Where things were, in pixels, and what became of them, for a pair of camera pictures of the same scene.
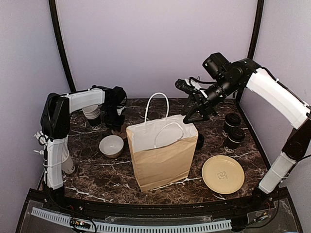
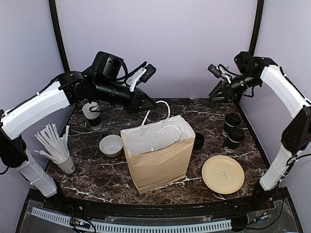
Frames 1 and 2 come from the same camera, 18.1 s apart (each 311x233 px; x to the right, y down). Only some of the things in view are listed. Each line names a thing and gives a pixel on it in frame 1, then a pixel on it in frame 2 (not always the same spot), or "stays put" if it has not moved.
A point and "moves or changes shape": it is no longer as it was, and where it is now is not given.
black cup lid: x=236 y=134 stays put
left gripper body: x=112 y=119 -> x=132 y=104
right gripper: x=203 y=106 -> x=228 y=91
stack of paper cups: x=92 y=113 stays put
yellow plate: x=223 y=174 stays put
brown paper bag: x=163 y=150 moves or changes shape
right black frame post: x=260 y=7 stays put
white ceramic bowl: x=111 y=146 stays put
